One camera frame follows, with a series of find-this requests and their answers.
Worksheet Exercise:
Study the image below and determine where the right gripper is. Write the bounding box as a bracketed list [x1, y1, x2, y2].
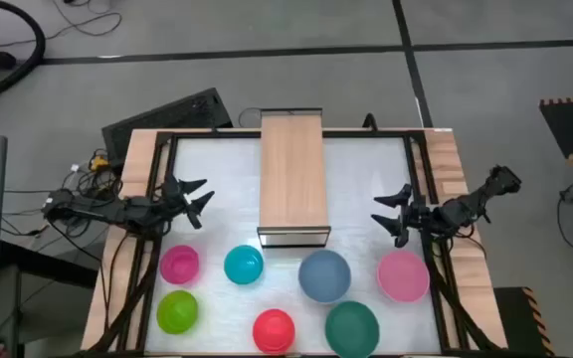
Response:
[369, 183, 438, 250]

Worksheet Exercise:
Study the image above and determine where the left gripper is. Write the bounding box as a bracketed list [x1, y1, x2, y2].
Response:
[159, 172, 217, 232]

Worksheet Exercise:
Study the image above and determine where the large pink bowl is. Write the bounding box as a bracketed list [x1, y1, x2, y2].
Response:
[376, 250, 432, 304]

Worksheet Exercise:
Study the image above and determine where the small magenta plastic bowl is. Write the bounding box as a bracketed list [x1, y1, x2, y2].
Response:
[159, 244, 201, 286]

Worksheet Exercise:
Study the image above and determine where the small cyan plastic bowl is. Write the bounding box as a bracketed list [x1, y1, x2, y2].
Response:
[223, 244, 265, 286]

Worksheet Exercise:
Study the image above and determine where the large blue-and-white bowl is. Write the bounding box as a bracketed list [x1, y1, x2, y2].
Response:
[297, 249, 353, 304]

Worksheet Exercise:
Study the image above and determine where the small lime green plastic bowl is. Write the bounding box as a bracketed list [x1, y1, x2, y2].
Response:
[155, 289, 200, 335]

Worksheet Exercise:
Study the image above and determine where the large dark green bowl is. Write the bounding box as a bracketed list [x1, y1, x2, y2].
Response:
[323, 300, 382, 358]

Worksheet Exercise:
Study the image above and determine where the small red plastic bowl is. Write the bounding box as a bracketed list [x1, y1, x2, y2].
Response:
[252, 308, 296, 355]

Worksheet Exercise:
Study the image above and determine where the light wooden block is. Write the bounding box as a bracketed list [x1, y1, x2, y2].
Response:
[440, 181, 470, 196]

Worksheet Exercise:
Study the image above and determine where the black aluminium table frame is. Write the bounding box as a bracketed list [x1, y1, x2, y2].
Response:
[85, 127, 506, 358]

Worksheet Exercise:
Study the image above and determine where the wooden shelf with black frame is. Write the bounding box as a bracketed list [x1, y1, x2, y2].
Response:
[256, 106, 333, 250]

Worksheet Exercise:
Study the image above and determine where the black cable bundle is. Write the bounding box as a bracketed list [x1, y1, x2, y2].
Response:
[0, 148, 123, 240]

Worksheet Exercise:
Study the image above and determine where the thin black floor cable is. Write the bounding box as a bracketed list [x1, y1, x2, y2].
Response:
[0, 0, 123, 49]

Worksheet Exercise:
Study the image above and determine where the black vacuum hose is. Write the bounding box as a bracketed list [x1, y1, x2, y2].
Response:
[0, 0, 47, 98]

